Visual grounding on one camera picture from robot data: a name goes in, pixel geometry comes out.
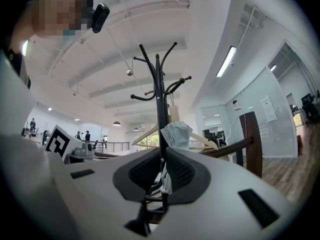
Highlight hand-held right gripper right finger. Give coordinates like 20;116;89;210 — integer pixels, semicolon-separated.
151;146;296;240

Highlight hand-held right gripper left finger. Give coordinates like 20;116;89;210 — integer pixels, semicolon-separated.
56;148;163;240

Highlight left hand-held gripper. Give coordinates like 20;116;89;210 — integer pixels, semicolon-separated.
44;124;97;165

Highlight light grey umbrella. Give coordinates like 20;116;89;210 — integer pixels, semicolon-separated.
159;91;194;195

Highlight black metal coat stand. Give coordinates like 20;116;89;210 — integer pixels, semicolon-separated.
123;41;193;238

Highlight metal balcony railing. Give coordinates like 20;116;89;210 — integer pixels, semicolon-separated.
90;140;131;154

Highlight dark brown wooden rack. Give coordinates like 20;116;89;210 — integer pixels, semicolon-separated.
199;111;264;179

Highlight light wooden clothes hanger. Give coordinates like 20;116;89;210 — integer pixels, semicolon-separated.
131;122;219;152

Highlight person's torso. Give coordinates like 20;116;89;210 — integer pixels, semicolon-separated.
0;35;34;138

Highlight office desk with monitors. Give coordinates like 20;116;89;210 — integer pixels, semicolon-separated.
289;90;320;128

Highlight long ceiling tube light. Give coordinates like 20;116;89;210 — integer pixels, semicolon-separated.
215;45;238;78

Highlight person's head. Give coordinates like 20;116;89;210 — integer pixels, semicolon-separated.
12;0;95;42

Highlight glass partition wall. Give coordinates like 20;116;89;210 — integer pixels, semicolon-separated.
199;66;300;160

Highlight white paper wall notice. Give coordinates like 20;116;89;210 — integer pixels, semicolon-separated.
260;95;278;123

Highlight black head-worn camera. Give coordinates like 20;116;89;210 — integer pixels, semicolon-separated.
90;2;111;34

